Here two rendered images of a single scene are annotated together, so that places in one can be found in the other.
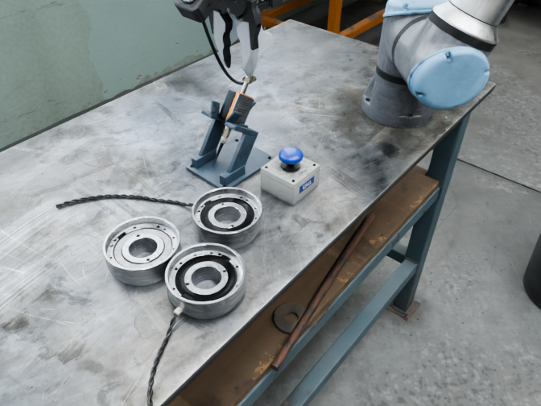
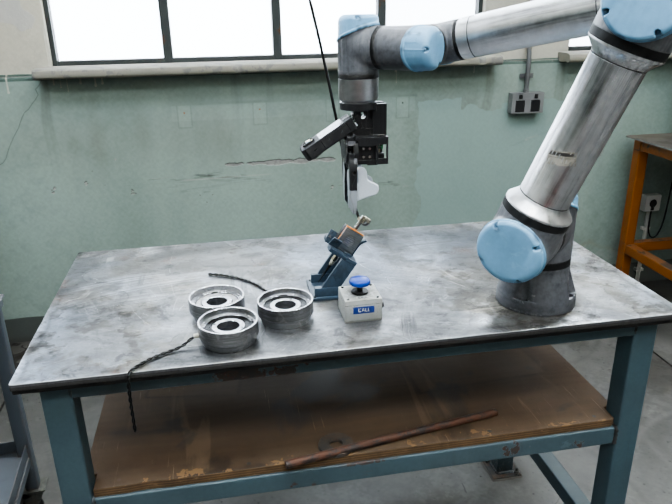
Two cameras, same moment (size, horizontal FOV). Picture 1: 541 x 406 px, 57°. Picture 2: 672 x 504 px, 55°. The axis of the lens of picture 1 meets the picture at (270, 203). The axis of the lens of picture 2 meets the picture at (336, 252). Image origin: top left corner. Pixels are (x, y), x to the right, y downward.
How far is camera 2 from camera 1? 0.74 m
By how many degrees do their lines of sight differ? 39
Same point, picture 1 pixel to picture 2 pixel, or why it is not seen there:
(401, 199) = (547, 414)
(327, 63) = not seen: hidden behind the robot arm
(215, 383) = (238, 453)
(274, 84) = (447, 255)
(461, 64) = (507, 235)
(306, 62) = not seen: hidden behind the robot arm
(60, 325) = (142, 322)
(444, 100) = (502, 270)
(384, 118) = (501, 297)
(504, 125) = not seen: outside the picture
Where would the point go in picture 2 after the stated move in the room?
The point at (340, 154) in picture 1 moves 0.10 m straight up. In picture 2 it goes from (430, 309) to (432, 261)
